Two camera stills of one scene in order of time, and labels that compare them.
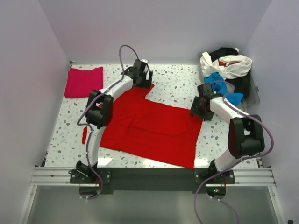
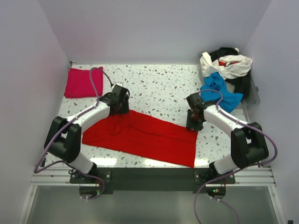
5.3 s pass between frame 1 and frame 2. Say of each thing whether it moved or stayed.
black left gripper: moved
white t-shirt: stayed
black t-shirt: stayed
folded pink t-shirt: stayed
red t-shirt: moved
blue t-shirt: stayed
